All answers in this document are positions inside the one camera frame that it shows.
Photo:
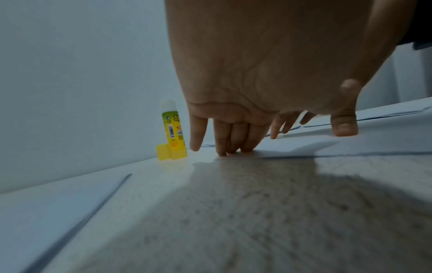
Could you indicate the person's left hand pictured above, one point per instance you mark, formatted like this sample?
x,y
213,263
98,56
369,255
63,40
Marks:
x,y
270,53

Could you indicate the person's right hand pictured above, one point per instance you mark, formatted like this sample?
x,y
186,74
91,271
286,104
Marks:
x,y
381,37

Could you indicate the yellow glue stick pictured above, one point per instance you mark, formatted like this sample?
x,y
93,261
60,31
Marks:
x,y
174,133

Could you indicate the yellow glue cap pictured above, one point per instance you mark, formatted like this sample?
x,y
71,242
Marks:
x,y
163,153

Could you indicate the stack of white paper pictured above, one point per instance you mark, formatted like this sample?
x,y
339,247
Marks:
x,y
40,224

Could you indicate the black marker wristband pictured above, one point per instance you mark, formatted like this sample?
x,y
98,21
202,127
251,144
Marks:
x,y
422,21

